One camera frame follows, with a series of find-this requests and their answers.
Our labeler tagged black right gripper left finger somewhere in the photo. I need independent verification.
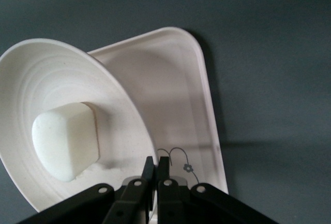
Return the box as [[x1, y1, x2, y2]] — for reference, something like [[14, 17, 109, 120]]
[[18, 156, 156, 224]]

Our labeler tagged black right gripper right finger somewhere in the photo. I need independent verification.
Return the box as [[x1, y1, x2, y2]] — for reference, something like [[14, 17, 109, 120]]
[[157, 156, 281, 224]]

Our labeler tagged white steamed bun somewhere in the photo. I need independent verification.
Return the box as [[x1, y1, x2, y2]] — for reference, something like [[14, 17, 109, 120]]
[[31, 101, 101, 183]]

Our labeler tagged round beige plate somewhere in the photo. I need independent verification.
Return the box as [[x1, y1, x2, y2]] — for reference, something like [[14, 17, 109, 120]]
[[0, 37, 159, 213]]

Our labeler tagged beige rectangular rabbit-print tray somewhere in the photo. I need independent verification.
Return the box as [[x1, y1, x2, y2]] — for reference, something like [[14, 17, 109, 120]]
[[86, 26, 230, 224]]

